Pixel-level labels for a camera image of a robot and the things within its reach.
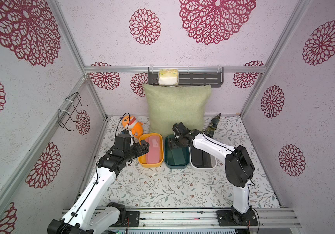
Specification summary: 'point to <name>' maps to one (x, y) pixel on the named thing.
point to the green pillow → (167, 105)
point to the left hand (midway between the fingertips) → (142, 147)
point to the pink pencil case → (153, 156)
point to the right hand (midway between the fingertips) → (172, 141)
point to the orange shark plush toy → (136, 129)
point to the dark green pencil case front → (178, 156)
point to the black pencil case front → (200, 158)
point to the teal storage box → (169, 160)
